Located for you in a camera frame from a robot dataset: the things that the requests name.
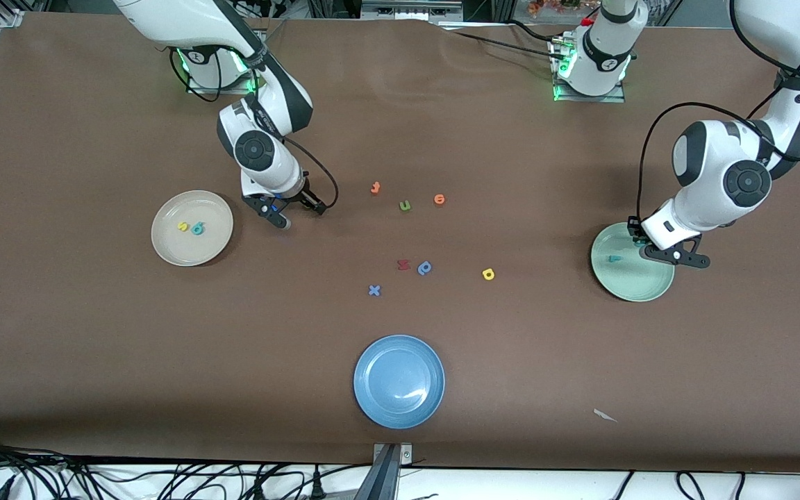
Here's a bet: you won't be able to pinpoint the green round plate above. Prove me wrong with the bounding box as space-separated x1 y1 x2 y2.
590 222 676 303

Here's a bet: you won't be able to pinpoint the beige round plate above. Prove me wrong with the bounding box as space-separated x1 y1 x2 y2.
151 190 234 267

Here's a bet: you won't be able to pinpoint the blue round plate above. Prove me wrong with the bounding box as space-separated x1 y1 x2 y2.
353 335 446 430

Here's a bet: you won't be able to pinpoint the grey equipment box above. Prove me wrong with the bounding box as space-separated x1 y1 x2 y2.
360 0 465 22

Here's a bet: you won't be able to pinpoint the orange dried flowers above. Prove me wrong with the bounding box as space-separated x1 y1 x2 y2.
528 0 581 16

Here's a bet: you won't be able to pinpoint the brown table cover sheet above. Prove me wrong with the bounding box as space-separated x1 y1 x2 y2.
0 12 800 473

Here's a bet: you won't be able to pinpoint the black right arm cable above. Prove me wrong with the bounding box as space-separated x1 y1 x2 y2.
169 47 340 209

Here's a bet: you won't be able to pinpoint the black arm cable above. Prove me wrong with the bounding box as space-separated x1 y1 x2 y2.
637 0 800 223
169 47 340 209

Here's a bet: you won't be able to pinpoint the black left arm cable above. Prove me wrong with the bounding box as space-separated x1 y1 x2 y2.
637 0 800 223

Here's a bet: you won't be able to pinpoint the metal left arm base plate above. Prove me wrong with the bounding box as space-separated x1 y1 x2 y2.
551 35 626 103

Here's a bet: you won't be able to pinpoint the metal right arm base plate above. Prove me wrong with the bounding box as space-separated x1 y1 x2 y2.
187 28 265 94

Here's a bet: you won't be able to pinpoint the black base power cable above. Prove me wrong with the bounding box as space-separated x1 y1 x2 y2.
438 19 567 63

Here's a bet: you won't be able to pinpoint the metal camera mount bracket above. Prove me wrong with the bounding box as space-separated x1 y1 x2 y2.
371 443 413 500

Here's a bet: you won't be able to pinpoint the black cable bundle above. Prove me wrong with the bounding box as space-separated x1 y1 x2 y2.
0 434 373 500

